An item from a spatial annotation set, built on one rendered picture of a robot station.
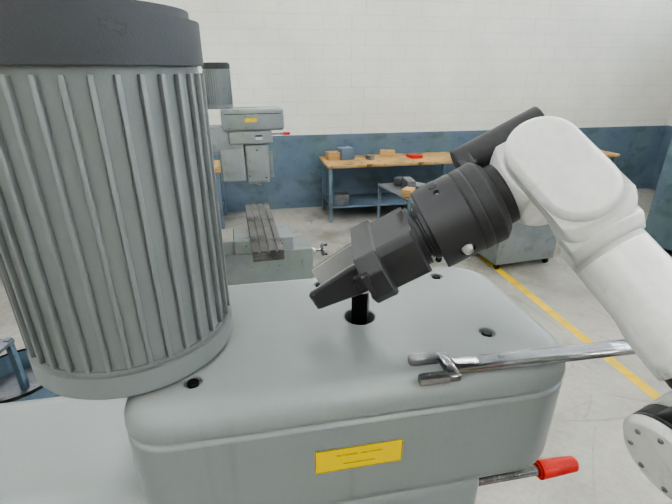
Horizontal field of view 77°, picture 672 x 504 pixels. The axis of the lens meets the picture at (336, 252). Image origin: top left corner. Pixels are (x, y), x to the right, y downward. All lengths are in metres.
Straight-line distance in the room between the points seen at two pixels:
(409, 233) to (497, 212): 0.08
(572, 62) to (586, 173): 8.35
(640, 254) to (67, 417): 0.65
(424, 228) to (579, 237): 0.13
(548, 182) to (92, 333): 0.41
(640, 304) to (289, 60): 6.70
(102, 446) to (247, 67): 6.54
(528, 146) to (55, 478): 0.59
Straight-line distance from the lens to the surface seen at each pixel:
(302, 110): 7.00
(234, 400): 0.42
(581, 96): 8.96
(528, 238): 5.36
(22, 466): 0.63
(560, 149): 0.42
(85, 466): 0.60
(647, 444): 0.44
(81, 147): 0.36
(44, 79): 0.36
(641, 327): 0.42
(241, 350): 0.47
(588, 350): 0.52
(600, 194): 0.41
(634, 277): 0.42
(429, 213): 0.42
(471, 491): 0.59
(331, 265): 0.49
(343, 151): 6.62
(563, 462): 0.66
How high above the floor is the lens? 2.17
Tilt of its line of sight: 23 degrees down
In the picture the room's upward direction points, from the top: straight up
